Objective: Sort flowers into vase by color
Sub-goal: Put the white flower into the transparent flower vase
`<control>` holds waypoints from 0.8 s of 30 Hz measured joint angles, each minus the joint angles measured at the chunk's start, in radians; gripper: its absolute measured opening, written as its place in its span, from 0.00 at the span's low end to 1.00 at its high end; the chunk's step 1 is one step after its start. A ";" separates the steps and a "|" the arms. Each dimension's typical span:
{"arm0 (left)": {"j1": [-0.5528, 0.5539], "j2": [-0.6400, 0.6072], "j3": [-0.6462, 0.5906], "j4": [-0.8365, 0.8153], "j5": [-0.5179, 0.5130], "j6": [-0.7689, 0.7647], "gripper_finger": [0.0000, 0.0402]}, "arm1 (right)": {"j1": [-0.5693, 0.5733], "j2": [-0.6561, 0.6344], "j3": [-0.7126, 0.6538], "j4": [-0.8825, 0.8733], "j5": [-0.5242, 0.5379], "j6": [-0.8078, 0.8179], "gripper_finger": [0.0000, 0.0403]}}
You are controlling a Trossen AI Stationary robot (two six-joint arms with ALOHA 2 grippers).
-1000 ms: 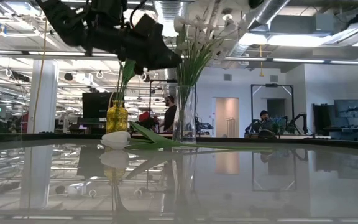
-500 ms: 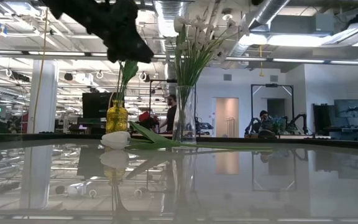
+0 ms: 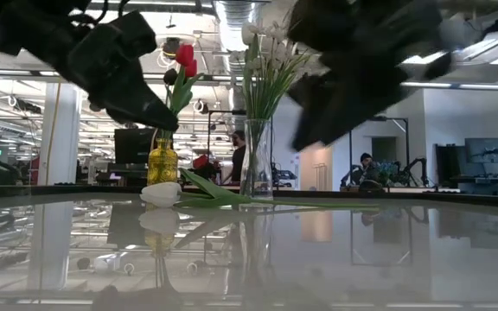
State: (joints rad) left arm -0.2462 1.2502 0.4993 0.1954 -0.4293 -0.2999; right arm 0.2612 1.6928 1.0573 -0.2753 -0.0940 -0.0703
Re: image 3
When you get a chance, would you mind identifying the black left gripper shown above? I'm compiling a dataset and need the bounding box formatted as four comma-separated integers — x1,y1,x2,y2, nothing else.
85,64,179,132

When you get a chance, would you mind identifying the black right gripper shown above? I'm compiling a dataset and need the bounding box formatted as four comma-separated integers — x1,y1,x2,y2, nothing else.
287,47,410,150

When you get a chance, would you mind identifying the yellow glass vase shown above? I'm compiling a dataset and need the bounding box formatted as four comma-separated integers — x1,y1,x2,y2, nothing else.
146,137,179,187

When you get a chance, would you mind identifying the white veined flower bunch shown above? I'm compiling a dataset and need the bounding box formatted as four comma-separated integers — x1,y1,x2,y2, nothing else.
255,19,323,195

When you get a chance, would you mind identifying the red tulip bunch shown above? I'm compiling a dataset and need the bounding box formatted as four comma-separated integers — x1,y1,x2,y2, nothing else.
157,42,205,142

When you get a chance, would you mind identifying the large white tulip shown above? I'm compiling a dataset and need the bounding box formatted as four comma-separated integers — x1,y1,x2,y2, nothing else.
139,167,380,210

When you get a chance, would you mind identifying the clear glass vase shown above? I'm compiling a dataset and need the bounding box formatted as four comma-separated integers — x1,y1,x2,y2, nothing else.
239,118,275,200

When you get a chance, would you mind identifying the black monitor screen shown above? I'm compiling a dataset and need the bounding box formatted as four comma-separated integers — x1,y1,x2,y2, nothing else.
114,128,157,165

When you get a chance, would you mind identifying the pale door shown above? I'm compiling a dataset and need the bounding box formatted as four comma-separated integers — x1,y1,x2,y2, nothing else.
299,144,334,191

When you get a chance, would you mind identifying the person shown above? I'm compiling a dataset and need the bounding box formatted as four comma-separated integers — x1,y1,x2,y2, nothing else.
352,152,382,185
230,130,247,185

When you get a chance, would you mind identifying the white column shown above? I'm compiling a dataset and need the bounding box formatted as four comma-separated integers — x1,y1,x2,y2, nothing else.
36,82,81,185

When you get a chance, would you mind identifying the black dome object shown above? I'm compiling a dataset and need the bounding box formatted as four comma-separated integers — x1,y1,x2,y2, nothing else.
358,179,385,193

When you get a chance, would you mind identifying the long light bar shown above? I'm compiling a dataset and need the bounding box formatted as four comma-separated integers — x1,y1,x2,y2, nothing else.
0,68,498,92

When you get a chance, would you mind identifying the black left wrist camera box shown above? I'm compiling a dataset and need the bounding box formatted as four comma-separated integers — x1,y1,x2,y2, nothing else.
69,10,158,87

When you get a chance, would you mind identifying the black ceiling camera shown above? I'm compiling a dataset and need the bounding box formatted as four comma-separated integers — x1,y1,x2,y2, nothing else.
162,37,183,57

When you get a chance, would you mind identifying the black metal frame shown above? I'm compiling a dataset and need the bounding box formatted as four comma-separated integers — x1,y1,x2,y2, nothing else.
348,115,410,187
207,110,250,187

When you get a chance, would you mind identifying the silver ribbed air duct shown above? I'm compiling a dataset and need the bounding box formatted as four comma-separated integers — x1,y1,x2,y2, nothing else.
213,0,259,126

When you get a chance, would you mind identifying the grey wall monitor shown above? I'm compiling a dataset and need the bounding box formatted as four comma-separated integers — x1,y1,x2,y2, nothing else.
464,137,498,164

